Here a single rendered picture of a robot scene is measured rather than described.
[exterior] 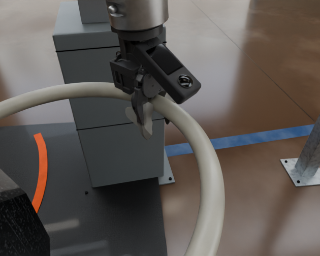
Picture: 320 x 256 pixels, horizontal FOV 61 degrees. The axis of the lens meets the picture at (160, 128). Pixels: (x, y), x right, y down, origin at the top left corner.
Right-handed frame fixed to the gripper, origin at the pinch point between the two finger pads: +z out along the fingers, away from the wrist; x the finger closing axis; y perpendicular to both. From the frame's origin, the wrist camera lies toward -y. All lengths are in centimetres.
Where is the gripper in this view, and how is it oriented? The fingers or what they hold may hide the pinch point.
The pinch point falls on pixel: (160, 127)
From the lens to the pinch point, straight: 53.2
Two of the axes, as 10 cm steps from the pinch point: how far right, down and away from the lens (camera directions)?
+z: 0.8, 7.6, 6.4
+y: -7.4, -3.9, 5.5
